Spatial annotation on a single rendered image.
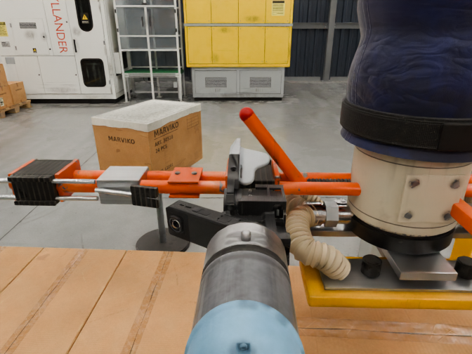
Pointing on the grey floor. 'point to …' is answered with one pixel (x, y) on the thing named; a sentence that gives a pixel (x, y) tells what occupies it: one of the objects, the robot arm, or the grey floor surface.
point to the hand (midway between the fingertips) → (234, 181)
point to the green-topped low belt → (153, 76)
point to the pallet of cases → (11, 95)
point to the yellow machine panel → (238, 48)
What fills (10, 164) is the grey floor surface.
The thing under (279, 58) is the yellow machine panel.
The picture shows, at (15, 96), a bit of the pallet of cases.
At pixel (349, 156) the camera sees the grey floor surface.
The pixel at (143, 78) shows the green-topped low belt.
